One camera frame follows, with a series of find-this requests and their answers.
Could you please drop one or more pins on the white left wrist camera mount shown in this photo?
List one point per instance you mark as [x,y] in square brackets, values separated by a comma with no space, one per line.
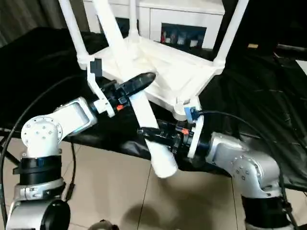
[96,79]

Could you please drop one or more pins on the white plastic table top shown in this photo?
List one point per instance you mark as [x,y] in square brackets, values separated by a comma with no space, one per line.
[163,72]

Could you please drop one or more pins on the black tripod stand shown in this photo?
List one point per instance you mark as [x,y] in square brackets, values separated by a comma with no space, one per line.
[9,148]

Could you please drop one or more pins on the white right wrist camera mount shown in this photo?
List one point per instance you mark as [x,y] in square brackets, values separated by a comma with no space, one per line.
[195,124]

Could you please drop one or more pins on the white plastic table leg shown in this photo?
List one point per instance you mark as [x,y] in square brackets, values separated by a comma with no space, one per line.
[73,31]
[231,33]
[133,19]
[144,112]

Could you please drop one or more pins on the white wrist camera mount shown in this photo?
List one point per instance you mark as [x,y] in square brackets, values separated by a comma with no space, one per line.
[96,79]
[195,124]

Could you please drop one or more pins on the grey curtain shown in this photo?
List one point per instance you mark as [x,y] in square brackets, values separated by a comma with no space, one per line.
[28,19]

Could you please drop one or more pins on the black work mat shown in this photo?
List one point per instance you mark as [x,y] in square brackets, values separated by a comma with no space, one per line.
[251,95]

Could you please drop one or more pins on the white cabinet with glass doors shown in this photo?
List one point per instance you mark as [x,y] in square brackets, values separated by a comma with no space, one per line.
[182,14]

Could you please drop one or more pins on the small yellow-brown block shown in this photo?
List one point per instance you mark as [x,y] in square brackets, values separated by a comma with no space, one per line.
[253,45]

